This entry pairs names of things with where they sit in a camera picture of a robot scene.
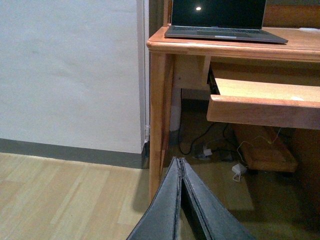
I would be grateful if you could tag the wooden desk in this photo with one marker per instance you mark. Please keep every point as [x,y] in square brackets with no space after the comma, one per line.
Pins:
[185,63]

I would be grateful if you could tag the grey laptop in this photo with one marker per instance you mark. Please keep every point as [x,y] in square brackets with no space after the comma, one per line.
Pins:
[225,20]

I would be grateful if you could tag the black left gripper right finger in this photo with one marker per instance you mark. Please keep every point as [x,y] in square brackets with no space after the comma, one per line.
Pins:
[207,216]

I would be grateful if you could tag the white power adapter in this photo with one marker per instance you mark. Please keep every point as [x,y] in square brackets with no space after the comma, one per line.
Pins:
[239,170]

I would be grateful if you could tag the wooden pull-out keyboard tray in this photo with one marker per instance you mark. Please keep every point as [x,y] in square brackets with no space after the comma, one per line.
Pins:
[263,103]

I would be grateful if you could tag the white plug on floor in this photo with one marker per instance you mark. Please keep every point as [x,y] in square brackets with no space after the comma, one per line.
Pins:
[207,152]

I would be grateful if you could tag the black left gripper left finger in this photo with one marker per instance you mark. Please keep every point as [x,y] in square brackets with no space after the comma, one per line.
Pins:
[161,221]

